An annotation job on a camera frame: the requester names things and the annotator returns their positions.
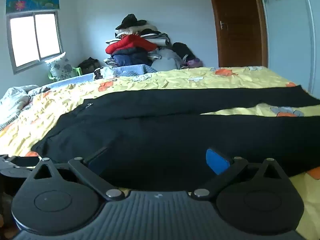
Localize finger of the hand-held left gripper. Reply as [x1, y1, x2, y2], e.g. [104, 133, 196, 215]
[10, 156, 40, 168]

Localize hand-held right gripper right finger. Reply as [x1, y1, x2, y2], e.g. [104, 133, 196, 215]
[191, 148, 283, 202]

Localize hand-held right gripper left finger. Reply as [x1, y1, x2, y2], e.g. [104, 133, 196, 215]
[32, 147, 125, 202]

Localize black pants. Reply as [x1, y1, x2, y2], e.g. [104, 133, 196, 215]
[32, 85, 320, 189]

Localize white crumpled blanket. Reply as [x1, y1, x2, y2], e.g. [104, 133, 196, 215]
[0, 85, 40, 130]

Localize black white patterned cloth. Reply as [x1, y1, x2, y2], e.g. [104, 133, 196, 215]
[94, 66, 117, 80]

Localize yellow carrot print bedspread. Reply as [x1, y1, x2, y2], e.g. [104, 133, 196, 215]
[0, 66, 320, 240]

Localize green plastic chair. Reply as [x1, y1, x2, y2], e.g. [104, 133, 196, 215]
[48, 66, 83, 82]

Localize black bag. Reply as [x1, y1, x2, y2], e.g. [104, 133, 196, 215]
[78, 57, 100, 75]

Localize blue quilted blanket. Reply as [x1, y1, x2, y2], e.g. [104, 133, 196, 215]
[41, 64, 158, 88]

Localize floral pillow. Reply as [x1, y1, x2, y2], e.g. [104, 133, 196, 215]
[45, 52, 77, 82]

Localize purple bag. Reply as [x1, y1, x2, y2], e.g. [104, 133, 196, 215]
[186, 58, 203, 68]

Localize navy puffer jacket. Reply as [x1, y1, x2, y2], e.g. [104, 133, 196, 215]
[111, 47, 153, 67]

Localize grey plastic bag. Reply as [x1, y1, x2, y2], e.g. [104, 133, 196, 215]
[150, 49, 183, 71]

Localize black backpack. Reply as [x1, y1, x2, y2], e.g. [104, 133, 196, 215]
[172, 42, 197, 63]

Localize red puffer jacket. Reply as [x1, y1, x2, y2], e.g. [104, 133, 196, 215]
[105, 34, 158, 55]

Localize sliding glass window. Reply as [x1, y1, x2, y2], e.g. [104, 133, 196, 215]
[6, 11, 63, 75]

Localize brown wooden door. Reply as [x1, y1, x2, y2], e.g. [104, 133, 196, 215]
[207, 0, 269, 68]

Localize pile of clothes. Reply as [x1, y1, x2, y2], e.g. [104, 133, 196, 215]
[104, 14, 172, 68]

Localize white wardrobe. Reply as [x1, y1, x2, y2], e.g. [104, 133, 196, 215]
[257, 0, 320, 98]

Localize blue floral window valance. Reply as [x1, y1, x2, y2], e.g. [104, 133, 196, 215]
[5, 0, 60, 14]

